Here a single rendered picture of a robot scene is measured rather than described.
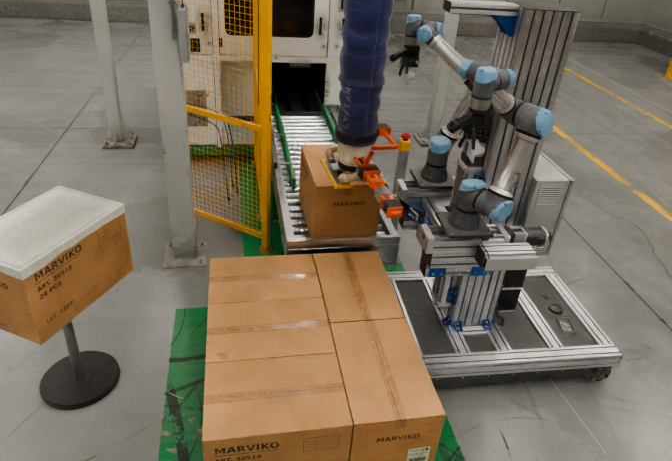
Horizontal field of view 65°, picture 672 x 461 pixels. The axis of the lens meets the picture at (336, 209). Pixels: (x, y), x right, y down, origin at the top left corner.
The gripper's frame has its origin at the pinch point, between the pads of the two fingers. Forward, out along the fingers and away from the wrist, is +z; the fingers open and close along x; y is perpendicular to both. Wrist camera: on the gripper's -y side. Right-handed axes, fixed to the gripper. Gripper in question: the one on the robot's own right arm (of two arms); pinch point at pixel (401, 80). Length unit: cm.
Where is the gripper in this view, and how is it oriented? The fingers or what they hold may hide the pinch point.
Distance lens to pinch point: 307.9
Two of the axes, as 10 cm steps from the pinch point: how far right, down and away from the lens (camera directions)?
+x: -1.4, -5.1, 8.5
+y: 9.9, -0.1, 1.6
